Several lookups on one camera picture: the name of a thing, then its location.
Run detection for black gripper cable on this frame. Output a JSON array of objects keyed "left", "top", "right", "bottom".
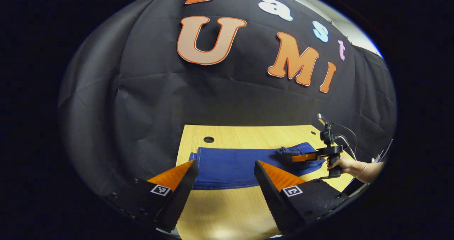
[{"left": 328, "top": 122, "right": 358, "bottom": 161}]

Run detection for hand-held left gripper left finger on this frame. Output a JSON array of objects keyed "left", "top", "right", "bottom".
[{"left": 106, "top": 159, "right": 200, "bottom": 233}]

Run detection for black backdrop cloth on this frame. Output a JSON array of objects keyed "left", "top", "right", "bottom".
[{"left": 57, "top": 0, "right": 398, "bottom": 198}]

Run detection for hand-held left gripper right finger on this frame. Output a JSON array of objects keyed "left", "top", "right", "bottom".
[{"left": 253, "top": 159, "right": 350, "bottom": 235}]

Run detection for blue jeans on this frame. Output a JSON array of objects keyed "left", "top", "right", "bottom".
[{"left": 189, "top": 142, "right": 326, "bottom": 190}]

